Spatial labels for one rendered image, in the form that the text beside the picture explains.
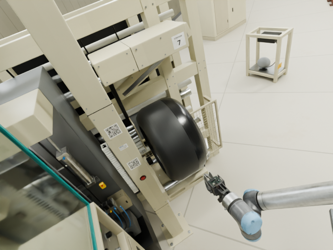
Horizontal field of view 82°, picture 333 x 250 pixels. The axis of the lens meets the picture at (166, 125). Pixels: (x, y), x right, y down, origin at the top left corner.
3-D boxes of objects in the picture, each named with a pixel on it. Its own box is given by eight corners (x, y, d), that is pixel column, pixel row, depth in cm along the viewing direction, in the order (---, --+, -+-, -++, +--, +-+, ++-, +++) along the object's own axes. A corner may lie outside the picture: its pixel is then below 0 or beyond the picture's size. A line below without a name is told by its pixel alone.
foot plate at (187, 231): (170, 249, 189) (170, 248, 187) (159, 225, 209) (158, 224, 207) (193, 233, 194) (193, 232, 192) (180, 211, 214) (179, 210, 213)
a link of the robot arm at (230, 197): (243, 205, 94) (227, 217, 92) (236, 198, 98) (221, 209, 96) (241, 194, 89) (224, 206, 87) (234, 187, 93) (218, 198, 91)
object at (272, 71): (275, 83, 334) (280, 36, 283) (246, 75, 376) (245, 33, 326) (287, 73, 344) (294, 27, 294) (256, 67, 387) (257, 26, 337)
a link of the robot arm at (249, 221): (249, 239, 82) (245, 229, 77) (229, 217, 93) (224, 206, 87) (265, 226, 84) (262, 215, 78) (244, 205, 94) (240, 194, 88)
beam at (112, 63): (105, 88, 114) (92, 64, 104) (98, 75, 133) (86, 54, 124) (190, 46, 125) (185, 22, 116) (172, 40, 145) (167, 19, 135)
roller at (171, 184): (164, 190, 140) (166, 193, 135) (161, 185, 139) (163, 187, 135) (203, 165, 146) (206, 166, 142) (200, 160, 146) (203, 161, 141)
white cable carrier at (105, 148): (134, 193, 135) (101, 150, 105) (132, 188, 139) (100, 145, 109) (139, 190, 136) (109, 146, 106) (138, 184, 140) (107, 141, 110)
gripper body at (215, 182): (217, 172, 102) (233, 188, 92) (220, 183, 107) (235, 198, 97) (205, 180, 101) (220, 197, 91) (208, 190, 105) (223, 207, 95)
